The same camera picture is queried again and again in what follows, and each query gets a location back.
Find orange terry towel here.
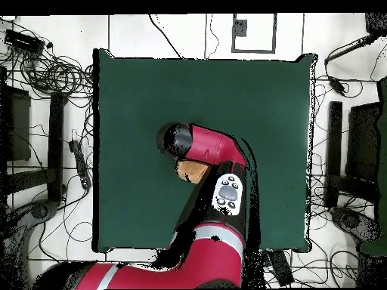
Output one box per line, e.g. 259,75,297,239
175,159,212,184

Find dark flat panel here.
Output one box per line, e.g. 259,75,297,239
345,101,382,184
0,85,32,162

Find dark green table cloth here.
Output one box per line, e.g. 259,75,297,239
91,48,317,254

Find black power strip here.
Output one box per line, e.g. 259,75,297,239
265,249,295,287
68,139,92,190

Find black stand bar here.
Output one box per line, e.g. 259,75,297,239
47,91,67,202
324,100,343,208

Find dark grey square plate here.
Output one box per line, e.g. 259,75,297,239
232,19,248,38

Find black power adapter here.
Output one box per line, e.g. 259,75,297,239
328,76,346,95

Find black pole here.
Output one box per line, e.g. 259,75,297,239
324,33,379,66

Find black hub box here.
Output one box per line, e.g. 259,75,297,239
4,29,46,56

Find black speckled box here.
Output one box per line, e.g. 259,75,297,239
364,12,387,36

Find black cable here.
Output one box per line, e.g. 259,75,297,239
147,14,184,60

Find grey square floor frame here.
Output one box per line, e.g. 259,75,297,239
231,13,277,54

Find grey pedestal leg with caster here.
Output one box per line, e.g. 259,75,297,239
4,199,60,255
330,206,382,244

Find tangled black cables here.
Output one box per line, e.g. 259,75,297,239
5,49,94,99

